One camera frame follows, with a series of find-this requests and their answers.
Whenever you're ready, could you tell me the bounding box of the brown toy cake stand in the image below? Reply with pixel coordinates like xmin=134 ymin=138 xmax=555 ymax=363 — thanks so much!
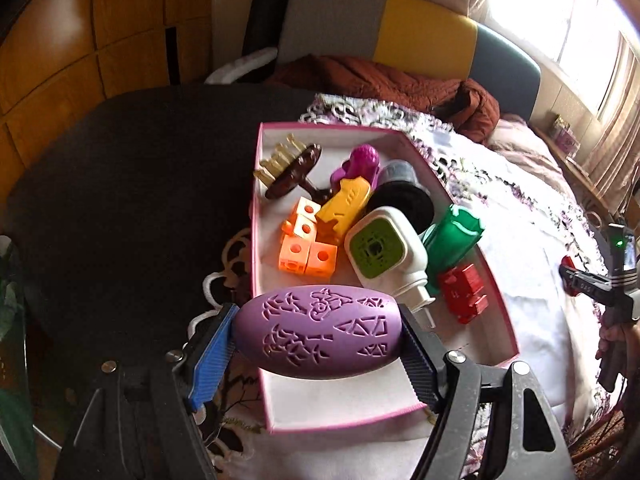
xmin=252 ymin=132 xmax=333 ymax=201

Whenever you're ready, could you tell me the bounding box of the white chair armrest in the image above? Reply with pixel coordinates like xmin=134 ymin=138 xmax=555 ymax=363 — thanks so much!
xmin=205 ymin=46 xmax=278 ymax=85

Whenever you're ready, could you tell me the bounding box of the purple oval patterned case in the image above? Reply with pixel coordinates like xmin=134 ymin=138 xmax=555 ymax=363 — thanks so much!
xmin=234 ymin=284 xmax=405 ymax=380

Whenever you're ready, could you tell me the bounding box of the white embroidered floral tablecloth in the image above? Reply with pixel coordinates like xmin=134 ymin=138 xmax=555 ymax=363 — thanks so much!
xmin=190 ymin=92 xmax=626 ymax=480

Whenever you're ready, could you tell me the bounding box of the pale pink duvet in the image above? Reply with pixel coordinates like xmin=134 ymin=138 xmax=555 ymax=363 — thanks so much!
xmin=487 ymin=112 xmax=596 ymax=211

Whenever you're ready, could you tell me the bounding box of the pink cardboard box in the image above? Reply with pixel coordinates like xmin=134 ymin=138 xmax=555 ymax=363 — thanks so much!
xmin=248 ymin=121 xmax=521 ymax=435

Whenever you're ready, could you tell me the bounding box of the orange linked cubes toy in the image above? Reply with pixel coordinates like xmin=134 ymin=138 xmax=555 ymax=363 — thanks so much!
xmin=277 ymin=197 xmax=338 ymax=276

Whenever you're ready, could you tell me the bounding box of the small pink purple box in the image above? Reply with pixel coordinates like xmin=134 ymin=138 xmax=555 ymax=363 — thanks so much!
xmin=550 ymin=114 xmax=582 ymax=158

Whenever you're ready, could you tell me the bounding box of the bright window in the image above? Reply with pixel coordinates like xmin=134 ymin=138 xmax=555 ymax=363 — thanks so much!
xmin=480 ymin=0 xmax=631 ymax=116

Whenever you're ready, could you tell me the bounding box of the grey yellow blue headboard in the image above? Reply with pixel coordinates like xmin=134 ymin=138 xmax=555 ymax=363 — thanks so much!
xmin=277 ymin=0 xmax=543 ymax=121

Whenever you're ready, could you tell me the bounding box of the green plastic holder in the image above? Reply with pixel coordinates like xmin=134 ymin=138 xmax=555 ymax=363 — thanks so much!
xmin=422 ymin=203 xmax=487 ymax=297

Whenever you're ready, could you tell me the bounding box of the person's right hand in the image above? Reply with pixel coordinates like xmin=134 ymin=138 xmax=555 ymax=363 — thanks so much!
xmin=596 ymin=320 xmax=640 ymax=377

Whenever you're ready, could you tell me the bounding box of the wooden wardrobe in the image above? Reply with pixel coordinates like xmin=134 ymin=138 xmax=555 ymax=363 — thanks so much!
xmin=0 ymin=0 xmax=213 ymax=171

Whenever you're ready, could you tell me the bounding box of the purple plastic toy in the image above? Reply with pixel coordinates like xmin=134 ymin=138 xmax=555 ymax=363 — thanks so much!
xmin=330 ymin=144 xmax=383 ymax=186

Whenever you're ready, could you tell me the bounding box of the brown wicker chair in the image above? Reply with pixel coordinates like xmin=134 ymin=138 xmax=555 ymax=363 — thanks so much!
xmin=570 ymin=400 xmax=640 ymax=480

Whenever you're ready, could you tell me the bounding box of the wooden bedside shelf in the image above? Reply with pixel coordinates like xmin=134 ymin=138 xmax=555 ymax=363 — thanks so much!
xmin=530 ymin=122 xmax=631 ymax=221

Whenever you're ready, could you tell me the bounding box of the white green plug-in device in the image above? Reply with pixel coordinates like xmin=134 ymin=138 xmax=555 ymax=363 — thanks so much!
xmin=344 ymin=206 xmax=436 ymax=321

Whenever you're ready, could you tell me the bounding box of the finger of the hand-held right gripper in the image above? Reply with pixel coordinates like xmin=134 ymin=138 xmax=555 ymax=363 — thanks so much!
xmin=559 ymin=266 xmax=613 ymax=301

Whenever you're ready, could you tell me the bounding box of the black rolled mat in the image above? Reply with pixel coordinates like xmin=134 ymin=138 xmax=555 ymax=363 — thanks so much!
xmin=241 ymin=0 xmax=301 ymax=58

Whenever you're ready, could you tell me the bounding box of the black spool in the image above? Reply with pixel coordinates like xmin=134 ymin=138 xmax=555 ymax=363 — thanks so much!
xmin=367 ymin=160 xmax=436 ymax=233

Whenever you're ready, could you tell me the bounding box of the yellow orange toy truck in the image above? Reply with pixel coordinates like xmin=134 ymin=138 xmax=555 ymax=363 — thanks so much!
xmin=315 ymin=176 xmax=373 ymax=241

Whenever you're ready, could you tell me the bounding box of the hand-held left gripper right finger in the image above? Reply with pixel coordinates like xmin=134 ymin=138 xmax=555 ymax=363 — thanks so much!
xmin=397 ymin=304 xmax=576 ymax=480

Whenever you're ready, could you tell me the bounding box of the black wardrobe handle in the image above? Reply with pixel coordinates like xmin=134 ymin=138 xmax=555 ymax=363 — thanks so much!
xmin=165 ymin=25 xmax=181 ymax=85

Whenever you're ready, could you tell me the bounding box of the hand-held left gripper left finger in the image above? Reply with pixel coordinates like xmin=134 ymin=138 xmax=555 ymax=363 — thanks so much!
xmin=60 ymin=302 xmax=241 ymax=480

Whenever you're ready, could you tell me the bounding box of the rust brown quilted jacket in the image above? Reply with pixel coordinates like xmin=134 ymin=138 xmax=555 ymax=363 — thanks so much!
xmin=267 ymin=55 xmax=501 ymax=143

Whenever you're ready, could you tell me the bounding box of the red puzzle-shaped block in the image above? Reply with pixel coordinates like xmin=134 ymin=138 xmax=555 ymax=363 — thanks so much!
xmin=437 ymin=262 xmax=490 ymax=325

